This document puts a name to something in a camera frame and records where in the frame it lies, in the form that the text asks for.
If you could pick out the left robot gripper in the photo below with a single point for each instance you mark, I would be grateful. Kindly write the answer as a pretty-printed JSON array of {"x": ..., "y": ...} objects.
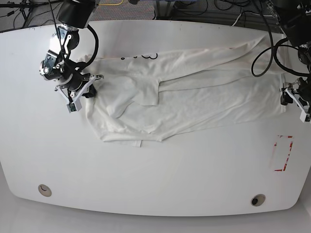
[{"x": 298, "y": 92}]

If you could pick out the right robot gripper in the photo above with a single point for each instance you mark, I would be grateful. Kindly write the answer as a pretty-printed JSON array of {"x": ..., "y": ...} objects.
[{"x": 76, "y": 87}]

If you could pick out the white printed T-shirt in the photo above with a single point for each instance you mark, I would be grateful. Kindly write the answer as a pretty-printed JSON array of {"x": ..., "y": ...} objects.
[{"x": 153, "y": 97}]

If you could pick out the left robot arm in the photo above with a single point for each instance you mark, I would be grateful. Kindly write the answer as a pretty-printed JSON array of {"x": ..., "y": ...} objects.
[{"x": 294, "y": 19}]

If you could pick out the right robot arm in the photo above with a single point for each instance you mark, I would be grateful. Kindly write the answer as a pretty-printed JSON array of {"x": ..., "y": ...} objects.
[{"x": 73, "y": 16}]

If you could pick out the red tape rectangle marking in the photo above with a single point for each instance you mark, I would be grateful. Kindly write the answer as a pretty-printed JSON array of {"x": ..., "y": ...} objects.
[{"x": 281, "y": 152}]

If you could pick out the black tripod stand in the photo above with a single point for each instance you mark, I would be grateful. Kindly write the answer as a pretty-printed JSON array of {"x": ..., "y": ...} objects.
[{"x": 20, "y": 14}]

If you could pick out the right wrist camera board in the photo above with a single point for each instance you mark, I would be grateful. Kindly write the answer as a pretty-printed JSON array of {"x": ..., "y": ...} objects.
[{"x": 74, "y": 106}]

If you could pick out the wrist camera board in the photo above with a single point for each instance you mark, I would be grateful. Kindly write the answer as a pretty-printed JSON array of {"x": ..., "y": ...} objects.
[
  {"x": 305, "y": 117},
  {"x": 74, "y": 106}
]

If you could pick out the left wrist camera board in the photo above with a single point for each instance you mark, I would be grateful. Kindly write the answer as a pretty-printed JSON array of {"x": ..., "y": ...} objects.
[{"x": 305, "y": 117}]

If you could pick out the right table cable grommet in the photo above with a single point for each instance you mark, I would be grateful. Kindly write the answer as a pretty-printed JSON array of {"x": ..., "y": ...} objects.
[{"x": 258, "y": 200}]

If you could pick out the table cable grommet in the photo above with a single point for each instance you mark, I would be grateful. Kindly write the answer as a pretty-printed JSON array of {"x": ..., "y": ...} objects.
[
  {"x": 258, "y": 200},
  {"x": 44, "y": 190}
]

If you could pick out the left table cable grommet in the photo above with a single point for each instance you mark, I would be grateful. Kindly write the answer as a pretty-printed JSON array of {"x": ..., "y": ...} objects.
[{"x": 44, "y": 190}]

